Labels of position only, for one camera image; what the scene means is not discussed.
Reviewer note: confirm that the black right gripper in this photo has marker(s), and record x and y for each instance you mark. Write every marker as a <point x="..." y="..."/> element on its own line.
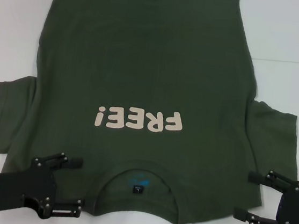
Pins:
<point x="296" y="210"/>

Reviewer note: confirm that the dark green FREE print t-shirt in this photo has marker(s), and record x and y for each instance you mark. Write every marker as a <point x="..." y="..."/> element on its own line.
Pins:
<point x="148" y="71"/>

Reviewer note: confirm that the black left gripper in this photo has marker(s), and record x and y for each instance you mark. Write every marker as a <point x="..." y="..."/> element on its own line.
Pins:
<point x="16" y="186"/>

